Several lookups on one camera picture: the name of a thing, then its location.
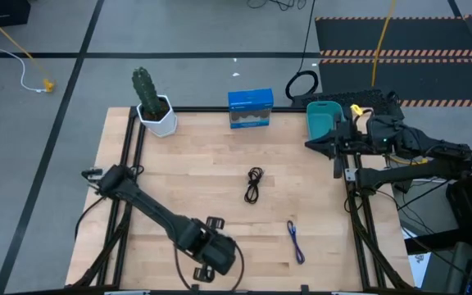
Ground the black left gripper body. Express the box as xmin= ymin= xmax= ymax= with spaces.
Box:
xmin=177 ymin=216 xmax=226 ymax=284

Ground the green cactus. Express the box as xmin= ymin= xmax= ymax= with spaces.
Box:
xmin=131 ymin=66 xmax=164 ymax=116

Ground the white floor cable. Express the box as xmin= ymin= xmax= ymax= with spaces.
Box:
xmin=0 ymin=0 xmax=44 ymax=93

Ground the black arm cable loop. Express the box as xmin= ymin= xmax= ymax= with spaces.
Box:
xmin=173 ymin=241 xmax=246 ymax=293

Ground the black hanging cable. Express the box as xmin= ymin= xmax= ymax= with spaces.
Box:
xmin=284 ymin=0 xmax=320 ymax=102

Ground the yellow floor cable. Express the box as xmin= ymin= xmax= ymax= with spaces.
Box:
xmin=0 ymin=4 xmax=56 ymax=93

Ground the white hexagonal plant pot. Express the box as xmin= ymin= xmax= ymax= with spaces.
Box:
xmin=136 ymin=94 xmax=179 ymax=138

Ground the teal plastic bin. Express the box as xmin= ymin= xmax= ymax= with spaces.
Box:
xmin=306 ymin=100 xmax=346 ymax=143

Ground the blue USB-C cable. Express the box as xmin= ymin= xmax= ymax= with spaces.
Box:
xmin=286 ymin=220 xmax=306 ymax=266

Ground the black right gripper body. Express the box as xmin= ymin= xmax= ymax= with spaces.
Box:
xmin=330 ymin=117 xmax=370 ymax=180

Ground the blue DualShock controller box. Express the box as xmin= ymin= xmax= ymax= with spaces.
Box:
xmin=227 ymin=88 xmax=275 ymax=130

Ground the black hazard-striped floor mat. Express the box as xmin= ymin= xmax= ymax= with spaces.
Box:
xmin=315 ymin=15 xmax=472 ymax=108

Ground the black cable bundle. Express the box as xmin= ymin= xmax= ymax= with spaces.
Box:
xmin=246 ymin=0 xmax=307 ymax=12

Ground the yellow hanging cable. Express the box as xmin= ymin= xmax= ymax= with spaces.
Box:
xmin=370 ymin=0 xmax=397 ymax=88

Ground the black USB-C cable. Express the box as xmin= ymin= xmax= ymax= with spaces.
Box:
xmin=243 ymin=166 xmax=266 ymax=205

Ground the black mesh panel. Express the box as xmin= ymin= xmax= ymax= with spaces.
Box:
xmin=291 ymin=88 xmax=403 ymax=118

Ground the black aluminium table frame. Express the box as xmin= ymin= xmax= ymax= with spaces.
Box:
xmin=66 ymin=105 xmax=415 ymax=295

